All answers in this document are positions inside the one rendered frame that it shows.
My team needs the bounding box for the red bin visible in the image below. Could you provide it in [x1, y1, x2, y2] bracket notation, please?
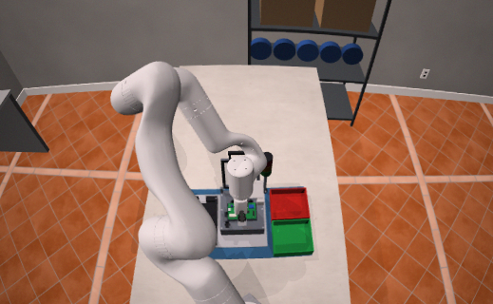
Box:
[270, 187, 310, 220]

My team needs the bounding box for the green circuit board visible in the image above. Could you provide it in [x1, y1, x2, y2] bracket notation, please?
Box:
[228, 202, 256, 219]

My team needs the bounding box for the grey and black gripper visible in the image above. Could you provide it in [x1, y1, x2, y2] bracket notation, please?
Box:
[234, 199, 248, 222]

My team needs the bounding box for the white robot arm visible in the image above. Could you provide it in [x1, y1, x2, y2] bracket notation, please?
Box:
[110, 62, 267, 304]

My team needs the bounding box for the green open bin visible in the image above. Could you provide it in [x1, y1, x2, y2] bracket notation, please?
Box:
[272, 218, 314, 257]

